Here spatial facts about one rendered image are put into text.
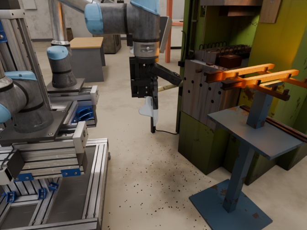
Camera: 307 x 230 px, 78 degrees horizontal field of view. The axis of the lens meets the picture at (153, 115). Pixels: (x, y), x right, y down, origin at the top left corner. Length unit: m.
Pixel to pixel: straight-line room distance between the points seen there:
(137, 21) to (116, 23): 0.06
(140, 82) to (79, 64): 3.29
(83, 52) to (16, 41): 2.74
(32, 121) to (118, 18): 0.56
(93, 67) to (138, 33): 3.29
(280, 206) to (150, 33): 1.56
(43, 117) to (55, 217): 0.66
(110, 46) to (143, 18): 5.70
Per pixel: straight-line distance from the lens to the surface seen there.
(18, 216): 1.46
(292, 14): 1.32
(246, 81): 0.90
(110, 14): 0.54
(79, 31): 9.33
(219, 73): 0.94
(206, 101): 1.43
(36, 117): 0.90
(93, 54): 3.75
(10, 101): 0.76
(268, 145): 1.00
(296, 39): 1.31
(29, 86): 0.85
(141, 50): 0.54
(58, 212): 1.37
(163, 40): 1.66
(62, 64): 1.31
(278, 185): 1.93
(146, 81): 0.56
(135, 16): 0.53
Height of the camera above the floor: 1.26
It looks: 30 degrees down
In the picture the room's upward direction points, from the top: straight up
